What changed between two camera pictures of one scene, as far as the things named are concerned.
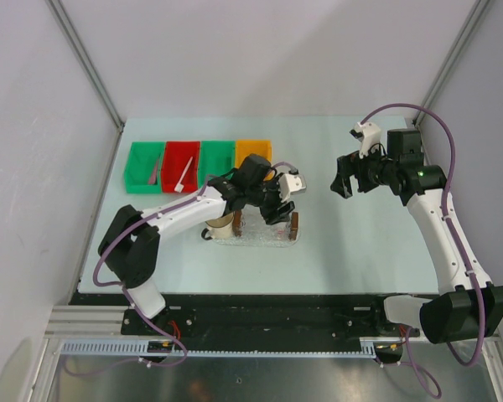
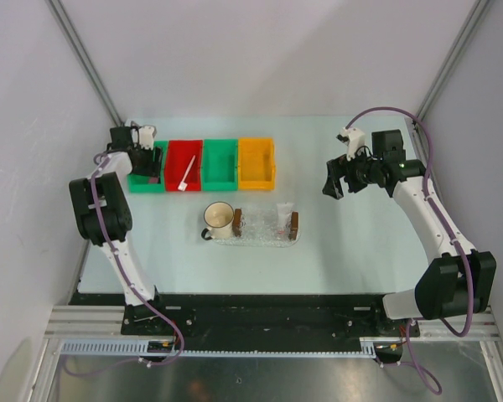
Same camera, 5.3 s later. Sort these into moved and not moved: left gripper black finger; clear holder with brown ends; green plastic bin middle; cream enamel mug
Moved: left gripper black finger
Not moved: green plastic bin middle; cream enamel mug; clear holder with brown ends
